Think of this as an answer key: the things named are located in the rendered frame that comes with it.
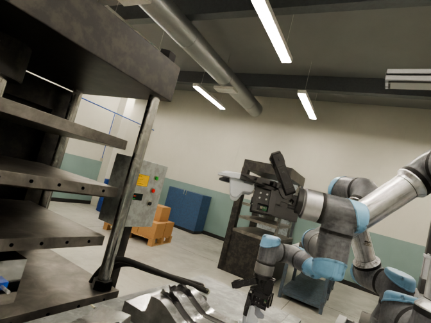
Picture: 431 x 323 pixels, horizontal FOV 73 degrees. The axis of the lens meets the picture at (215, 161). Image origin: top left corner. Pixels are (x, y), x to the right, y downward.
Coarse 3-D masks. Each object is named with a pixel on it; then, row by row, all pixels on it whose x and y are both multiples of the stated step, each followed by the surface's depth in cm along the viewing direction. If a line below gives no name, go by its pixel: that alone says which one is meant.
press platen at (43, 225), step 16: (0, 208) 148; (16, 208) 156; (32, 208) 165; (0, 224) 122; (16, 224) 128; (32, 224) 134; (48, 224) 141; (64, 224) 149; (80, 224) 157; (0, 240) 106; (16, 240) 111; (32, 240) 116; (48, 240) 122; (64, 240) 128; (80, 240) 135; (96, 240) 143
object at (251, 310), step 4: (252, 308) 111; (248, 312) 111; (252, 312) 111; (244, 316) 110; (248, 316) 111; (252, 316) 110; (244, 320) 110; (248, 320) 110; (252, 320) 109; (256, 320) 109
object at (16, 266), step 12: (0, 252) 114; (12, 252) 117; (0, 264) 107; (12, 264) 110; (24, 264) 114; (0, 276) 107; (12, 276) 111; (12, 288) 112; (0, 300) 109; (12, 300) 113
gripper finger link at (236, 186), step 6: (222, 174) 69; (228, 174) 69; (234, 174) 69; (240, 174) 68; (234, 180) 69; (240, 180) 69; (234, 186) 69; (240, 186) 69; (246, 186) 69; (252, 186) 69; (234, 192) 68; (240, 192) 69
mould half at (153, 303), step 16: (192, 288) 135; (128, 304) 121; (144, 304) 123; (160, 304) 114; (192, 304) 124; (208, 304) 132; (144, 320) 116; (160, 320) 112; (176, 320) 110; (208, 320) 119; (224, 320) 122
